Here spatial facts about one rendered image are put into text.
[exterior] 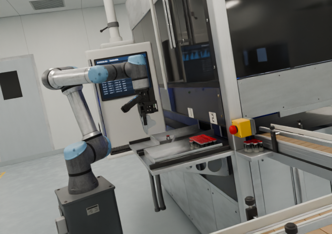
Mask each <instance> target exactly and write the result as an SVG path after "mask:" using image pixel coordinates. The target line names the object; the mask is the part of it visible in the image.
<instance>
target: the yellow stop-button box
mask: <svg viewBox="0 0 332 234"><path fill-rule="evenodd" d="M232 125H234V126H235V127H236V130H237V133H236V134H234V136H237V137H240V138H244V137H248V136H251V135H255V127H254V120H253V119H252V118H247V117H244V118H240V119H236V120H232Z"/></svg>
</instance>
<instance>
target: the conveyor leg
mask: <svg viewBox="0 0 332 234"><path fill-rule="evenodd" d="M282 164H284V163H282ZM286 165H287V164H286ZM290 173H291V181H292V188H293V196H294V203H295V205H298V204H301V203H304V202H307V196H306V188H305V181H304V173H303V170H300V169H297V168H295V167H292V166H290Z"/></svg>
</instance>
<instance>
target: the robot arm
mask: <svg viewBox="0 0 332 234"><path fill-rule="evenodd" d="M125 78H131V79H132V84H133V89H135V91H134V92H135V93H139V94H138V95H136V96H135V97H134V98H133V99H131V100H130V101H129V102H128V103H126V104H124V105H123V106H122V107H121V110H122V111H123V112H124V113H127V112H128V111H129V110H130V109H131V108H132V107H133V106H135V105H136V104H137V107H138V112H139V115H140V120H141V123H142V127H143V130H144V132H145V133H146V134H148V129H149V128H151V127H152V126H154V125H156V121H154V120H152V119H151V118H150V116H149V115H147V114H149V113H150V114H152V113H154V112H158V111H159V110H158V105H157V101H156V99H155V94H154V88H149V86H150V85H149V80H148V75H147V69H146V63H145V59H144V56H143V55H133V56H129V57H128V62H124V63H119V64H110V65H96V66H93V67H85V68H77V67H75V66H66V67H58V68H50V69H47V70H46V71H44V73H43V74H42V77H41V81H42V83H43V85H44V86H45V87H46V88H47V89H50V90H59V89H61V91H62V94H64V95H66V96H67V98H68V101H69V103H70V106H71V108H72V111H73V113H74V116H75V118H76V121H77V123H78V126H79V128H80V131H81V133H82V136H83V138H82V141H79V142H76V143H73V144H70V145H68V146H67V147H66V148H65V149H64V159H65V162H66V166H67V171H68V175H69V182H68V192H69V194H71V195H78V194H83V193H86V192H89V191H92V190H94V189H95V188H97V187H98V180H97V179H96V177H95V175H94V174H93V172H92V169H91V164H92V163H94V162H97V161H99V160H101V159H104V158H105V157H107V156H108V155H109V154H110V152H111V142H110V140H109V139H108V138H107V137H106V136H103V134H102V132H100V131H98V130H97V127H96V125H95V122H94V120H93V117H92V115H91V112H90V110H89V107H88V105H87V102H86V100H85V97H84V95H83V92H82V88H83V84H88V83H103V82H108V81H114V80H121V79H125ZM155 104H156V105H157V109H156V108H155Z"/></svg>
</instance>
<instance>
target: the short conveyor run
mask: <svg viewBox="0 0 332 234"><path fill-rule="evenodd" d="M296 121H297V123H298V124H297V128H292V127H287V126H282V125H277V124H271V126H270V128H267V127H262V126H260V127H259V130H260V131H264V132H267V133H263V134H259V135H254V138H255V139H257V140H262V143H263V148H264V149H266V150H269V151H272V152H273V156H271V157H268V158H271V159H273V160H276V161H279V162H281V163H284V164H287V165H289V166H292V167H295V168H297V169H300V170H303V171H305V172H308V173H311V174H313V175H316V176H319V177H321V178H324V179H327V180H329V181H332V135H329V134H324V133H319V132H314V131H308V130H303V126H302V124H300V123H301V122H302V120H301V119H297V120H296ZM275 129H279V130H275ZM281 130H284V131H281ZM285 131H287V132H285ZM288 131H289V132H288ZM290 132H293V133H290ZM295 133H298V134H295ZM304 135H308V136H304ZM309 136H312V137H309ZM313 137H317V138H313ZM318 138H322V139H318ZM323 139H326V140H323ZM327 140H331V141H327Z"/></svg>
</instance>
